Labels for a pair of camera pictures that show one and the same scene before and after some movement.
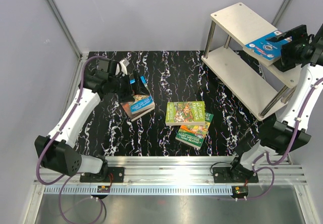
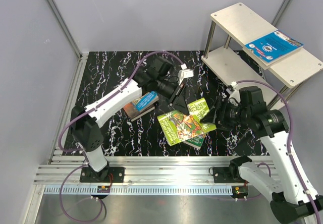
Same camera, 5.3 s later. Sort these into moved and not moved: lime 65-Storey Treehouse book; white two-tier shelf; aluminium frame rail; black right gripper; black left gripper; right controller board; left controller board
Moved: lime 65-Storey Treehouse book; black right gripper; black left gripper
Not moved: aluminium frame rail; left controller board; white two-tier shelf; right controller board
